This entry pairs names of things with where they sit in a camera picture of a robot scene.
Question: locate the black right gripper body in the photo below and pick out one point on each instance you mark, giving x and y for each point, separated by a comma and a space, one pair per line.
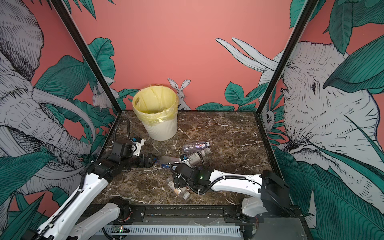
181, 183

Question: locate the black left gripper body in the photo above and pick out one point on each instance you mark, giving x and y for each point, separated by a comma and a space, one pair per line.
135, 161

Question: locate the clear bottle brown label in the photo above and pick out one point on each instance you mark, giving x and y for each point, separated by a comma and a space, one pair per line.
180, 192

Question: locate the clear bottle blue cap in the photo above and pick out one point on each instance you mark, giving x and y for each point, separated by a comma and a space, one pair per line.
166, 161

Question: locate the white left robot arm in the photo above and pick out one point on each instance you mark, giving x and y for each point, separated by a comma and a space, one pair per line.
64, 224

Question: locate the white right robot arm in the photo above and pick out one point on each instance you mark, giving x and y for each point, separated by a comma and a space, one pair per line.
267, 192

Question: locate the white ribbed waste bin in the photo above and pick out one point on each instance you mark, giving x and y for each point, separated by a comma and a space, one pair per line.
162, 131

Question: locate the yellow plastic bin liner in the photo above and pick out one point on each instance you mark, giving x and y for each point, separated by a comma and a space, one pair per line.
155, 104

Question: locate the clear bottle white label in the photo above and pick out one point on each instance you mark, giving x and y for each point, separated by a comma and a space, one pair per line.
198, 157

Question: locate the clear bottle purple label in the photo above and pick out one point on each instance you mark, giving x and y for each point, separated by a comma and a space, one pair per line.
195, 146

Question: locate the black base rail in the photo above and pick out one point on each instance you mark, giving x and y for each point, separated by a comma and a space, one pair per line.
230, 213

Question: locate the white vented cable duct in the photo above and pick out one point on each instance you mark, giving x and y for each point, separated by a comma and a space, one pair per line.
164, 230

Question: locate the black left corner frame post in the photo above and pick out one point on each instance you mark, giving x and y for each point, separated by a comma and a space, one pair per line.
63, 13

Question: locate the black corner frame post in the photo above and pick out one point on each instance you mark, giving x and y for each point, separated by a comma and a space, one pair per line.
63, 13
299, 28

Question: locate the black right corner frame post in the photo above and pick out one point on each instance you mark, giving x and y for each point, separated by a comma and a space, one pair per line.
299, 28

